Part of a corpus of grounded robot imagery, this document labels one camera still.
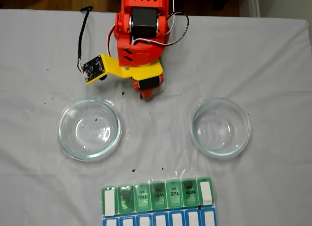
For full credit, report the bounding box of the weekly pill organizer box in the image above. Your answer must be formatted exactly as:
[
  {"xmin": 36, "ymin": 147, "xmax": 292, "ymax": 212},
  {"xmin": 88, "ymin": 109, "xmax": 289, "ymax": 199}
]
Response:
[{"xmin": 101, "ymin": 176, "xmax": 218, "ymax": 226}]

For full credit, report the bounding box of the glass bowl for red pills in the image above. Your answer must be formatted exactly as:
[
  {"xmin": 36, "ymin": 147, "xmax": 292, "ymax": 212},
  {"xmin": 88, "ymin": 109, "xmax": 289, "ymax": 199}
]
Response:
[{"xmin": 190, "ymin": 97, "xmax": 252, "ymax": 160}]

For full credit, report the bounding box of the glass bowl for green pills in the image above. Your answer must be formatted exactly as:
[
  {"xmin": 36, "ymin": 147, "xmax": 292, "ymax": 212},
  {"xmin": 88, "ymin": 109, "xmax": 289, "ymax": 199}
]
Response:
[{"xmin": 56, "ymin": 97, "xmax": 124, "ymax": 162}]

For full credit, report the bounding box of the white tablecloth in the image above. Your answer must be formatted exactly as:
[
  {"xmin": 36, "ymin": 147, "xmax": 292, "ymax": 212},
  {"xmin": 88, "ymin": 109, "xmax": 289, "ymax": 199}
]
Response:
[{"xmin": 0, "ymin": 8, "xmax": 310, "ymax": 226}]

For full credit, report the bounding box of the white red servo wire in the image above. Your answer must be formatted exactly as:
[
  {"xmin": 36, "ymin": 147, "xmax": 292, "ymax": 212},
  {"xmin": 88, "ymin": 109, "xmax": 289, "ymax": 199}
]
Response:
[
  {"xmin": 107, "ymin": 24, "xmax": 119, "ymax": 57},
  {"xmin": 133, "ymin": 0, "xmax": 190, "ymax": 46}
]

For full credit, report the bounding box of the camera circuit board yellow frame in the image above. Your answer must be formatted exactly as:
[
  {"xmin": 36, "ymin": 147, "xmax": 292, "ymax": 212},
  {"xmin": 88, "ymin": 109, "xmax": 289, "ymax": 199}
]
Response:
[{"xmin": 81, "ymin": 54, "xmax": 108, "ymax": 86}]

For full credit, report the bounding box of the black camera cable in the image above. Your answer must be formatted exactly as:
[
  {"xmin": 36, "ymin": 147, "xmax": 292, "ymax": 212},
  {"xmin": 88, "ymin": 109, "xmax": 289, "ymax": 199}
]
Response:
[{"xmin": 77, "ymin": 6, "xmax": 94, "ymax": 73}]

